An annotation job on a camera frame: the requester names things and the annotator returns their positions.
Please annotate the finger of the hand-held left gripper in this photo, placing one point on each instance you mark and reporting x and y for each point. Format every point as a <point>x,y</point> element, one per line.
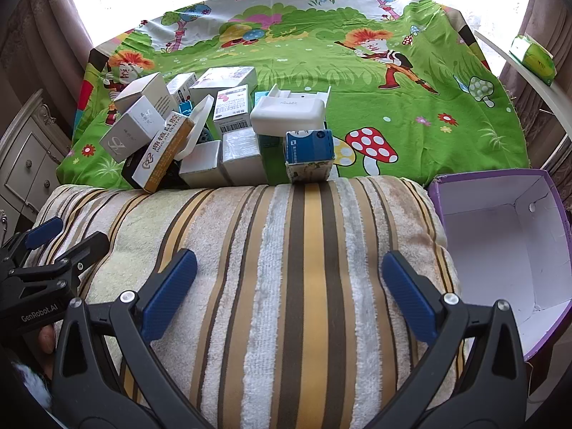
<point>87,250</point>
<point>42,232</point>

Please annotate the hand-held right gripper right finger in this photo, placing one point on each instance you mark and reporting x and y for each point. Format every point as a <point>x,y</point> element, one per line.
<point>409,295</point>

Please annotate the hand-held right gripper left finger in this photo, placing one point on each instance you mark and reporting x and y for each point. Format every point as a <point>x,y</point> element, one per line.
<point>170,295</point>

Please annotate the purple cardboard box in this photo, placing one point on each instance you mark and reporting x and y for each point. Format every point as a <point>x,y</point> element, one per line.
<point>491,250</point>

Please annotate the orange white medicine box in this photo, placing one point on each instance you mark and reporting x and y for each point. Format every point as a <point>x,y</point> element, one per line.
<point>163,154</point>

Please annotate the white plastic holder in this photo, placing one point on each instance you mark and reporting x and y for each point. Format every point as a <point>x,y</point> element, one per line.
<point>288,114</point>

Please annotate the large white pink-flower box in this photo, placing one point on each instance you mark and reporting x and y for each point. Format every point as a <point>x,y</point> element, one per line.
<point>228,78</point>

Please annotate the person's left hand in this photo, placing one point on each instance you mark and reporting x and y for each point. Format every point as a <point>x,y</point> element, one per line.
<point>47,344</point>

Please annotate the cream carved cabinet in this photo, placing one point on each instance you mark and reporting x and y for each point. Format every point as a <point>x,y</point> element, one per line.
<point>27,161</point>

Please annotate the white fluffy clothing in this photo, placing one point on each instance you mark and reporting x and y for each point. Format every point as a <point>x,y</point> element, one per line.
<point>29,382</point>

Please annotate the striped beige towel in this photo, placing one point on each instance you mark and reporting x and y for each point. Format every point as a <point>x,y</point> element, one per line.
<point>286,277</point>

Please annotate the small plain white box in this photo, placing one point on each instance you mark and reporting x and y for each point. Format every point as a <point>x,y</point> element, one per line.
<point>201,167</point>

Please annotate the white shiny wrapped box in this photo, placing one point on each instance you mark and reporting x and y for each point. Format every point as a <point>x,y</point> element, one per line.
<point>243,156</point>

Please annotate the blue red plastic toy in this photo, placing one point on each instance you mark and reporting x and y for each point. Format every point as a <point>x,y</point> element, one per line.
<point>185,108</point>

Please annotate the small white blue-print box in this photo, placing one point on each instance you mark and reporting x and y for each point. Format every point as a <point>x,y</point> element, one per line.
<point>181,87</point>

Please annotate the white medicine box pink print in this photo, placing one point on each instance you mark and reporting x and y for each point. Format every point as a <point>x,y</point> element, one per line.
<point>232,107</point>

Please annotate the brown pleated curtain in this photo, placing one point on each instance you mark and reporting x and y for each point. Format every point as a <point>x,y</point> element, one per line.
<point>31,31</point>
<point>549,13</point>

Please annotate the teal shiny box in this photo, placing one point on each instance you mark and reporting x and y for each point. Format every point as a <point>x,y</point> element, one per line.
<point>260,96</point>

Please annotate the cartoon printed green bedsheet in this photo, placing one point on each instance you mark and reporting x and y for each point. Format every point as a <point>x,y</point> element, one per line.
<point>313,67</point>

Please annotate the green tissue pack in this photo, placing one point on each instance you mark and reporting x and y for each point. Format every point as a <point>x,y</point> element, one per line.
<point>534,60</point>

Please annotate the white curved rail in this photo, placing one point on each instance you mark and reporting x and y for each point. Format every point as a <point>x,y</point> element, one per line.
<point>536,91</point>

